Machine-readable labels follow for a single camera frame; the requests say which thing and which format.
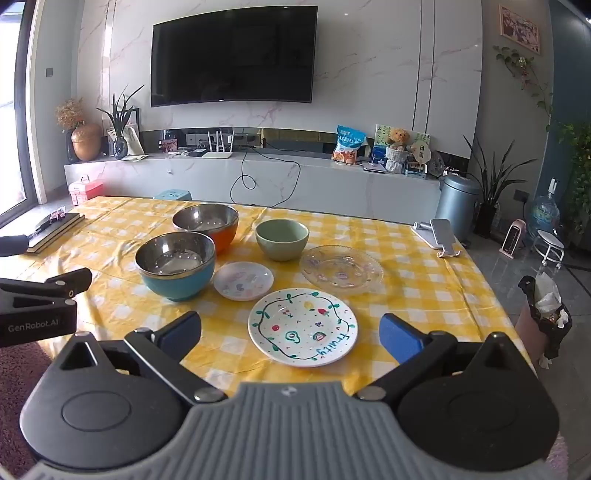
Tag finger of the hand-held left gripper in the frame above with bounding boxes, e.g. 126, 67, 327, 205
0, 268, 93, 315
0, 235, 29, 258

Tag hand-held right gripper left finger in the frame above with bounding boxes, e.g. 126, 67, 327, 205
59, 311, 227, 406

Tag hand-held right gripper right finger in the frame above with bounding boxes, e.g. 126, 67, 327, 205
353, 313, 539, 402

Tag blue steel bowl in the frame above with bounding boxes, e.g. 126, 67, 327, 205
135, 232, 216, 302

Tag small white patterned plate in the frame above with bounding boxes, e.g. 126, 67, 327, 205
213, 261, 274, 302

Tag white fruit-painted plate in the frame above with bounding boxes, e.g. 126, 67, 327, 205
248, 288, 359, 368

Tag orange steel bowl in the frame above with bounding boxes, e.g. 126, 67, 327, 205
172, 203, 239, 254

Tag green ceramic bowl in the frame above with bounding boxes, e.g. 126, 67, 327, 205
255, 219, 310, 262

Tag black pen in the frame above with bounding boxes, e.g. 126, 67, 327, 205
31, 213, 70, 237

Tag black notebook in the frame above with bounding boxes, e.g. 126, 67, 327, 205
25, 210, 86, 254

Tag yellow checkered tablecloth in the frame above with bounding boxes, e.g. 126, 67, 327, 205
0, 196, 536, 398

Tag pink storage box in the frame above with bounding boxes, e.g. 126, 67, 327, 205
69, 176, 104, 206

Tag white phone stand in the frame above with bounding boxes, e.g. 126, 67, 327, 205
412, 219, 462, 259

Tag bronze vase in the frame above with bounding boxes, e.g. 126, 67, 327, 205
71, 122, 102, 162

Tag grey pedal trash bin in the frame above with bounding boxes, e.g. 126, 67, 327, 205
435, 173, 481, 243

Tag dried flower bouquet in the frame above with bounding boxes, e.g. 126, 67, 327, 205
55, 98, 85, 162

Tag pink space heater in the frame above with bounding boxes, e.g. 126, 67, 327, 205
500, 222, 526, 258

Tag pink bin with black bag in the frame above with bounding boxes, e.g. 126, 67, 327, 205
514, 272, 573, 365

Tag white paper bag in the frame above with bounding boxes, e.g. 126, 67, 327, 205
107, 108, 145, 157

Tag green plant in glass vase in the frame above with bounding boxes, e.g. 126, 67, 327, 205
96, 84, 145, 161

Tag white marble television cabinet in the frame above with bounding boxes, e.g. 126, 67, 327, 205
64, 150, 441, 224

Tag potted snake plant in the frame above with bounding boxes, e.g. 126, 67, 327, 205
463, 135, 539, 238

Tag white round stool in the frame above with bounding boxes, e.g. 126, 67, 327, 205
531, 229, 561, 268

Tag white router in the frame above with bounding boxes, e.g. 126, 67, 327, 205
202, 130, 234, 159

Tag round paper fan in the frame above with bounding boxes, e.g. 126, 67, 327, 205
412, 144, 435, 169

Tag blue water jug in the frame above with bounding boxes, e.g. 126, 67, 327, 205
529, 178, 561, 241

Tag green picture board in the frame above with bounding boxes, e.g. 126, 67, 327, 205
373, 124, 431, 162

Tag blue snack bag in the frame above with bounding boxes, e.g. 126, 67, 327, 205
331, 124, 368, 164

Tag leafy green plant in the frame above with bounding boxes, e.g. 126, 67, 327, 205
549, 120, 591, 245

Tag black television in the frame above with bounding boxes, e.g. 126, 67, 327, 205
151, 6, 318, 108

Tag hanging vine plant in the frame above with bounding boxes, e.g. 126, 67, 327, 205
493, 45, 555, 132

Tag black cable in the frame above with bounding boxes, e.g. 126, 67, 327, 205
231, 147, 301, 209

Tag framed wall picture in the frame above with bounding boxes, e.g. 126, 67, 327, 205
499, 4, 542, 55

